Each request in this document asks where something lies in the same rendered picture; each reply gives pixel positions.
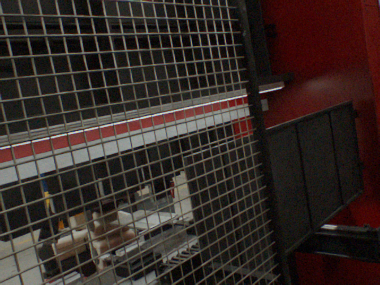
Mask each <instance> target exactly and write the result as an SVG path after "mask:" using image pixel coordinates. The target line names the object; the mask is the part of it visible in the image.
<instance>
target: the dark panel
mask: <svg viewBox="0 0 380 285"><path fill-rule="evenodd" d="M266 135H267V142H268V146H269V153H270V160H271V167H272V171H273V178H274V181H275V189H276V193H277V200H278V206H279V214H280V221H281V225H282V232H283V239H284V246H285V250H286V256H287V255H289V254H290V253H291V252H293V251H294V250H295V249H296V248H297V247H299V246H300V245H301V244H302V243H303V242H304V241H306V239H307V238H310V237H311V236H312V235H313V234H314V233H316V232H317V231H318V230H319V229H320V228H321V227H323V225H324V224H326V223H327V222H328V221H330V220H331V219H332V218H334V217H335V216H336V215H337V214H338V213H340V212H341V211H342V210H344V208H345V207H346V206H348V205H349V204H350V203H351V202H352V201H354V200H355V199H356V198H358V197H359V196H361V195H362V194H363V192H365V190H364V182H363V177H362V168H361V160H360V155H359V148H358V142H357V134H356V126H355V117H354V112H353V103H352V100H349V101H346V102H342V103H339V104H337V105H334V106H330V107H327V108H326V109H323V110H320V111H317V112H315V113H311V114H308V115H304V116H301V117H299V118H296V119H293V120H289V121H287V122H284V123H281V124H277V126H274V127H270V128H267V129H266Z"/></svg>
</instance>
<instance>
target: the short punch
mask: <svg viewBox="0 0 380 285"><path fill-rule="evenodd" d="M165 183H166V188H167V189H168V188H170V184H169V180H166V181H165ZM153 185H154V190H155V194H157V193H160V192H163V191H164V190H165V185H164V182H161V183H158V184H153ZM148 189H149V194H150V196H152V195H154V193H153V187H152V184H148ZM167 195H168V198H169V200H170V199H171V197H170V195H171V190H168V191H167ZM150 200H151V202H153V206H156V202H155V199H154V197H152V198H150ZM156 200H157V205H159V204H161V203H163V202H165V201H167V197H166V192H165V193H162V194H160V195H157V196H156Z"/></svg>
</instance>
